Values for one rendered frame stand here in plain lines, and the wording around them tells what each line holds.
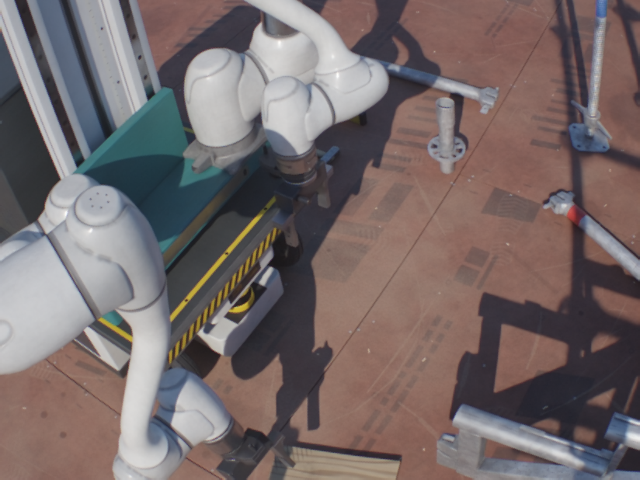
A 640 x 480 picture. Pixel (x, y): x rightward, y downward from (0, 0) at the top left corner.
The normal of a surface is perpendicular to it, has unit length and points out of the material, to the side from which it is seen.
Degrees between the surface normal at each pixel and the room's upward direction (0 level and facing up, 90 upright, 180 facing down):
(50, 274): 35
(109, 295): 95
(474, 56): 0
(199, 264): 0
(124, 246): 82
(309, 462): 0
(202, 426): 67
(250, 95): 84
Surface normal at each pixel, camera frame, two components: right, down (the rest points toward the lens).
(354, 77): 0.43, 0.15
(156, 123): 0.83, 0.32
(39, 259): 0.12, -0.65
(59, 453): -0.13, -0.69
